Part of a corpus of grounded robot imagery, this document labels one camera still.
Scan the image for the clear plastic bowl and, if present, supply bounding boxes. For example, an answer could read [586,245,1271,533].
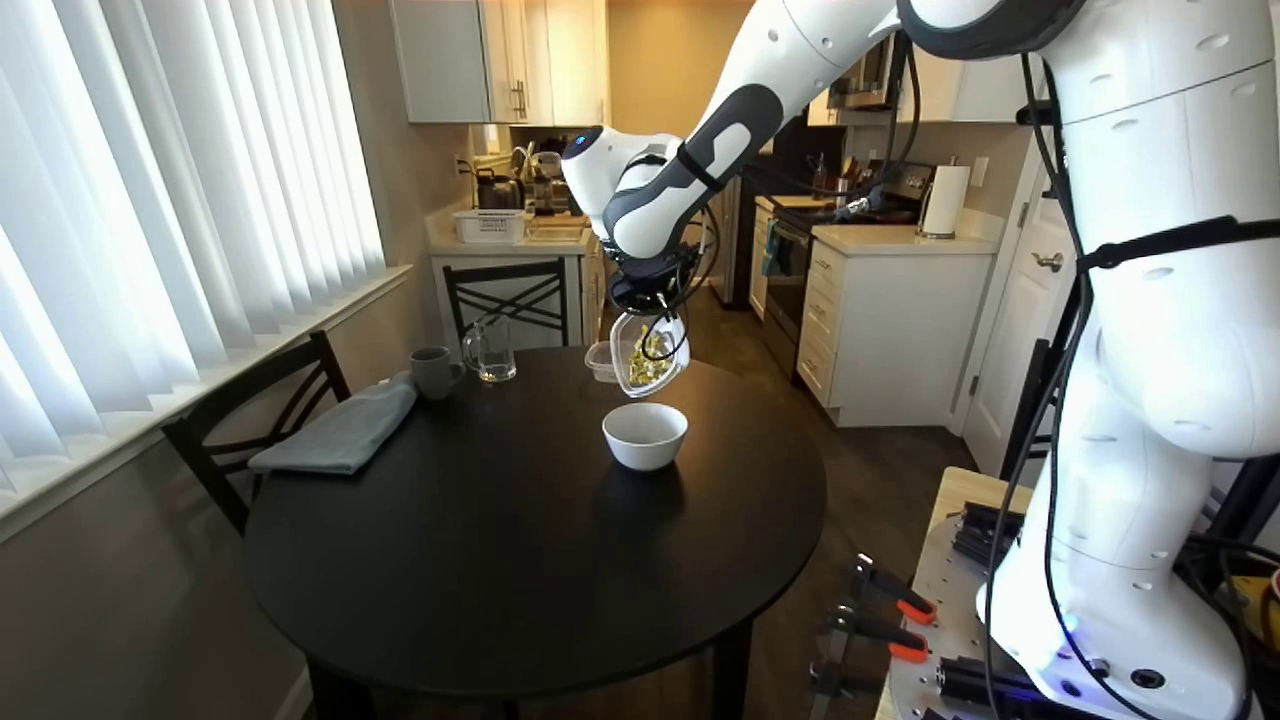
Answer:
[609,310,692,400]

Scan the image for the white ceramic bowl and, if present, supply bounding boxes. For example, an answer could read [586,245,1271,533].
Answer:
[602,402,690,472]

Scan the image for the orange-handled clamp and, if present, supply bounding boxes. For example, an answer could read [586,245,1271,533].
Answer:
[848,553,939,627]
[826,603,931,665]

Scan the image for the white plastic basket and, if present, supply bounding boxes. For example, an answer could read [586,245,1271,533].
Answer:
[452,208,527,246]

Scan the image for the dark kettle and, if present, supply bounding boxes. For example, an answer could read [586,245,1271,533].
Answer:
[474,167,527,212]

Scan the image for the white counter cabinet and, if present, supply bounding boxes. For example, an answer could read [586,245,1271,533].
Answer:
[427,204,607,353]

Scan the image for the grey mug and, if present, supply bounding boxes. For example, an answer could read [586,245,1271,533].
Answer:
[410,346,467,401]

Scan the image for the white vertical window blinds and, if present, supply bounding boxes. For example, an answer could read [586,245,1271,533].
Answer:
[0,0,388,495]

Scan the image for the white door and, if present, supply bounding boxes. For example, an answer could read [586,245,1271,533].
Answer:
[962,140,1079,479]

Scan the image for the grey-blue folded cloth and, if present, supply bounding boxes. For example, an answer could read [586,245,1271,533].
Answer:
[247,371,419,476]

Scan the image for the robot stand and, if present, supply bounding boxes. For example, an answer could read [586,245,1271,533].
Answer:
[873,465,1280,720]

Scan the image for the clear glass mug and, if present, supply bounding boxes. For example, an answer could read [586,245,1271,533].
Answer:
[461,314,519,385]

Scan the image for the white base cabinet with drawers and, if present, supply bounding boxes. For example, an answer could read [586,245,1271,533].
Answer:
[796,224,998,430]

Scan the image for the heap of yellow pieces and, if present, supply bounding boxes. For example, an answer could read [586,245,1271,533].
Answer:
[627,326,677,390]

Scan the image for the white wall cabinets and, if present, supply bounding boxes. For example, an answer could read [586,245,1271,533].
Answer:
[897,44,1048,125]
[389,0,610,128]

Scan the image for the paper towel roll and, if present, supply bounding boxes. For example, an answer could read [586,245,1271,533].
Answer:
[917,157,973,241]

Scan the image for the black wooden chair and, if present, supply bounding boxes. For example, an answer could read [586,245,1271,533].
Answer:
[161,330,352,537]
[442,257,570,348]

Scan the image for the microwave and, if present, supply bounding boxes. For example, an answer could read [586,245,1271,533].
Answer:
[826,34,909,112]

